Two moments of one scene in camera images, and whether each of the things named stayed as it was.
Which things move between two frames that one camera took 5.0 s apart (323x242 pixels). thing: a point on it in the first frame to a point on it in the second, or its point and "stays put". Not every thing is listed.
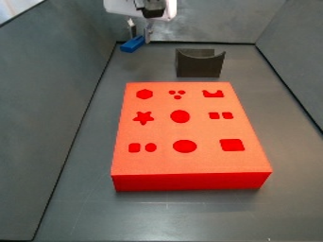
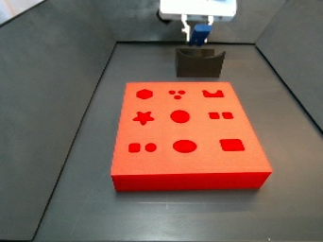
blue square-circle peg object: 131,44 to 200,33
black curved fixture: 198,62 stays put
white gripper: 150,8 to 206,8
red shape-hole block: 184,138 stays put
